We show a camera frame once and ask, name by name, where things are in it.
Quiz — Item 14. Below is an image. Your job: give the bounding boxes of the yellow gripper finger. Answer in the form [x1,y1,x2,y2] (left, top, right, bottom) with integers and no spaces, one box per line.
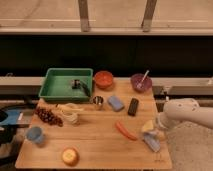
[141,120,154,133]

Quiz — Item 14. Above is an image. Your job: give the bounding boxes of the light blue towel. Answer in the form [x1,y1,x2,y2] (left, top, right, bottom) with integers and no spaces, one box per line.
[143,132,161,153]

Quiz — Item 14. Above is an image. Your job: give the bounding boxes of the black rectangular block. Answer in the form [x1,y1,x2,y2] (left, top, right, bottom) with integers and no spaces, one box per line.
[128,98,139,116]

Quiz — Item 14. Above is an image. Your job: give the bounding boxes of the orange carrot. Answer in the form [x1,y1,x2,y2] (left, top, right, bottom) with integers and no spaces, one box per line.
[115,121,137,141]

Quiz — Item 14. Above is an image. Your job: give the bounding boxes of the blue sponge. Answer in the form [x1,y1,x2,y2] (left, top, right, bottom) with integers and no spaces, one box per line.
[108,96,124,112]

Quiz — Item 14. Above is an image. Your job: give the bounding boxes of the purple bowl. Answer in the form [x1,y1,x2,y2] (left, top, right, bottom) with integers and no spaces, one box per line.
[130,73,152,93]

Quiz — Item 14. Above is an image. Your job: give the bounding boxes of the white spoon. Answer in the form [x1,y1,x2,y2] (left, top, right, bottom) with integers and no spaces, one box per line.
[137,70,149,88]

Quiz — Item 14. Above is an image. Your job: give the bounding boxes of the small metal cup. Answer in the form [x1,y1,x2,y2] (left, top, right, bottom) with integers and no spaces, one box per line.
[93,96,104,110]

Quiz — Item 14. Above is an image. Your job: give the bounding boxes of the orange bowl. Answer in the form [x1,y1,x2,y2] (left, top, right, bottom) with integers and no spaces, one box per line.
[94,71,113,89]

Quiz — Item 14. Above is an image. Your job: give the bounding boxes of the orange yellow apple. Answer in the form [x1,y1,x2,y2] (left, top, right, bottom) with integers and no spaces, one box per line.
[62,148,79,166]

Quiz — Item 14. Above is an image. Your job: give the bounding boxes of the black object in tray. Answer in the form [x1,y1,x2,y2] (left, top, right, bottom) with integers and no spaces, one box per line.
[71,79,91,97]

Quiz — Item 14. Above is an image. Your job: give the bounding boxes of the yellow banana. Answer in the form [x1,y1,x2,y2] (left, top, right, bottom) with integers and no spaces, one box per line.
[56,103,83,113]

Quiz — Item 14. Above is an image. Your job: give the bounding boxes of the red grape bunch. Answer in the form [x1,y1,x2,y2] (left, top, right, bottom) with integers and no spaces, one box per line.
[35,107,63,127]

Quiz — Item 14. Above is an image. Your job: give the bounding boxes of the green plastic tray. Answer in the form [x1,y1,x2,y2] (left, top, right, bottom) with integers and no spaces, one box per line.
[39,68,93,102]

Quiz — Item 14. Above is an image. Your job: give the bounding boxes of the blue plastic cup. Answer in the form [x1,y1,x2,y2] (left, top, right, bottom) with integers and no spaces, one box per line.
[26,126,44,144]

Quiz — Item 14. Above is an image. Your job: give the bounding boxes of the blue black machine at left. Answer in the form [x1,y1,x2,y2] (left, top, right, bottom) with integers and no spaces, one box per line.
[0,104,35,146]

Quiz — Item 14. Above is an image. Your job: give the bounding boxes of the right metal post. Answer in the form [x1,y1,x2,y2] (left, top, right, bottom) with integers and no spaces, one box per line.
[141,0,157,32]

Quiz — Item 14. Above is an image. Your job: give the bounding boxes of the metal post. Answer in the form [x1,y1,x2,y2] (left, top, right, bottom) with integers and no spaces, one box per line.
[78,0,90,32]
[141,0,157,32]

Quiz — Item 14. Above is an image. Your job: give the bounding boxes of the left metal post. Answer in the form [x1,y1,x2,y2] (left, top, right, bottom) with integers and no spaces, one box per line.
[78,0,90,32]

